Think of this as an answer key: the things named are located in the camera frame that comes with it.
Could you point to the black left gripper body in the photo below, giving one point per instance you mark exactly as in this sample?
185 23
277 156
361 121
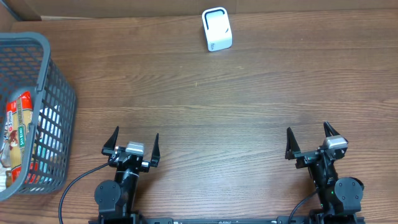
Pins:
136 170

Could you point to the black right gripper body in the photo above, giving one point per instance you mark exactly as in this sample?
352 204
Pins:
306 158

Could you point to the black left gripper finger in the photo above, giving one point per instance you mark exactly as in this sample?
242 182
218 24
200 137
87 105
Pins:
155 157
110 144

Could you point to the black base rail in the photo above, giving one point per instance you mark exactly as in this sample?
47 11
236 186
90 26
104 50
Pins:
278 220

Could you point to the orange spaghetti packet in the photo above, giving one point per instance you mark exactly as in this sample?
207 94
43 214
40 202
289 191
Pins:
18 117

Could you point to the grey plastic mesh basket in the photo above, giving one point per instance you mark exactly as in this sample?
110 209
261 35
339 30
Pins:
26 65

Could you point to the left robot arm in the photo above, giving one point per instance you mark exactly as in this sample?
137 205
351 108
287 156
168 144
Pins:
115 197

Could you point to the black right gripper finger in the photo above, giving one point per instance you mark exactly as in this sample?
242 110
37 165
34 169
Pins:
329 130
292 147

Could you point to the white barcode scanner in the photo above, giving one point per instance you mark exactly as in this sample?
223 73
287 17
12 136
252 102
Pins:
217 29

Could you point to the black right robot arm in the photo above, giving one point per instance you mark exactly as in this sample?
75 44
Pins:
340 198

